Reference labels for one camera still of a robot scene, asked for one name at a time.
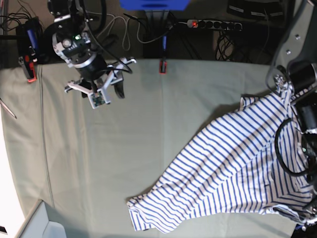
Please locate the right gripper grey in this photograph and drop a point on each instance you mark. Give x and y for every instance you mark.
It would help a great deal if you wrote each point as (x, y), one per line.
(98, 75)

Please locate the blue striped white t-shirt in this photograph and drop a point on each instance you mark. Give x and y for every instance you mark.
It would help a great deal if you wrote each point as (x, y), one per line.
(230, 166)

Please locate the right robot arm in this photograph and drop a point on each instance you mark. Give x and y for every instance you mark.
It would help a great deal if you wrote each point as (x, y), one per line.
(75, 41)

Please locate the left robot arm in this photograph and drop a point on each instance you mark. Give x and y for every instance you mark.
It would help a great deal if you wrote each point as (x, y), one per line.
(299, 76)

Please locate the red clamp top centre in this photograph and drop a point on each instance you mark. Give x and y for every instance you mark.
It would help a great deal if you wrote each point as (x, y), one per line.
(162, 66)

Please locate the grey-green table cloth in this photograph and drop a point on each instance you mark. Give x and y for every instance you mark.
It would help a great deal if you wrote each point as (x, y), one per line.
(86, 164)

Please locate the blue plastic block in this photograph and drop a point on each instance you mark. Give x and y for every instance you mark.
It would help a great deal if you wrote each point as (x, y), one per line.
(154, 4)

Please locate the red clamp left corner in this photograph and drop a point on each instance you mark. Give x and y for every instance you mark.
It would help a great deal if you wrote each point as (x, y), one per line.
(28, 67)

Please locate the white power strip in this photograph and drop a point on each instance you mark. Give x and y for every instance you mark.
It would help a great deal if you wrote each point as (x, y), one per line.
(215, 25)

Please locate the white box corner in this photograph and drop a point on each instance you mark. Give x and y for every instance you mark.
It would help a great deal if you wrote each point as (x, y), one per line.
(38, 225)

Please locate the black flat boxes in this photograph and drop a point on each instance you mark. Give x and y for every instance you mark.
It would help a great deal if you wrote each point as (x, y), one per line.
(255, 9)

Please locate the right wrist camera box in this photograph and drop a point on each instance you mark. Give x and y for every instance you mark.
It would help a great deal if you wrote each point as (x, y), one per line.
(98, 99)

